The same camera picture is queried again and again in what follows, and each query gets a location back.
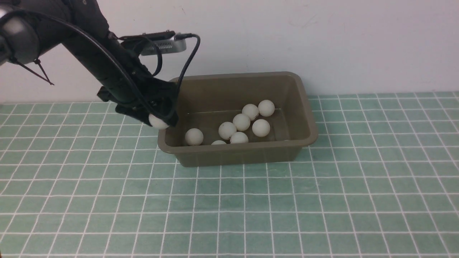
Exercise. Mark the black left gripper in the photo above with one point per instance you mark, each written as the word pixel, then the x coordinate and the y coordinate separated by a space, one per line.
pixel 135 91

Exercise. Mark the white ball with printed logo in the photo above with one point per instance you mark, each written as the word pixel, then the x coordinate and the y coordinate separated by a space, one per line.
pixel 242 122

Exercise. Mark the white ball cluster back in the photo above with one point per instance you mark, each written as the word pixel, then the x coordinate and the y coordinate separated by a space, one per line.
pixel 239 137

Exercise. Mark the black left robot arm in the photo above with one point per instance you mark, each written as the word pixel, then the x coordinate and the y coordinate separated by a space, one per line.
pixel 30 28

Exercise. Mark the olive green plastic bin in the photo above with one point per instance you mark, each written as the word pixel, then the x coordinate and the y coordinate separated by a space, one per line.
pixel 207 101

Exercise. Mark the green checkered tablecloth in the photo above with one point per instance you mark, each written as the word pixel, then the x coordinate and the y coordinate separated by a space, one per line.
pixel 80 181

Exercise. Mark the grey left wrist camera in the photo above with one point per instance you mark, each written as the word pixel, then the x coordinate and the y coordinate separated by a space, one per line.
pixel 161 42

